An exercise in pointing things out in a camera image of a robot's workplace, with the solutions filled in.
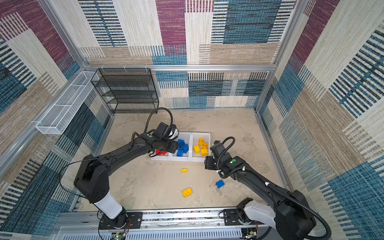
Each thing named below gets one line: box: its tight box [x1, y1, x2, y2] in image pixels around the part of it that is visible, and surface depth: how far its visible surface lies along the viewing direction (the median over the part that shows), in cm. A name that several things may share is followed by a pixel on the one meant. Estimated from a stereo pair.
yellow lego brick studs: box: [200, 148, 209, 156], surface depth 96 cm
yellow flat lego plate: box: [182, 187, 193, 198], surface depth 83 cm
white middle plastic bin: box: [171, 132, 192, 162], surface depth 94 cm
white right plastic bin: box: [190, 132, 212, 162], surface depth 96 cm
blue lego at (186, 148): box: [183, 143, 189, 154], surface depth 98 cm
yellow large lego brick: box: [193, 145, 201, 154], surface depth 97 cm
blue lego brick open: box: [176, 148, 184, 157], surface depth 96 cm
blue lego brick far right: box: [215, 179, 225, 189], surface depth 87 cm
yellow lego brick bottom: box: [198, 137, 205, 146], surface depth 101 cm
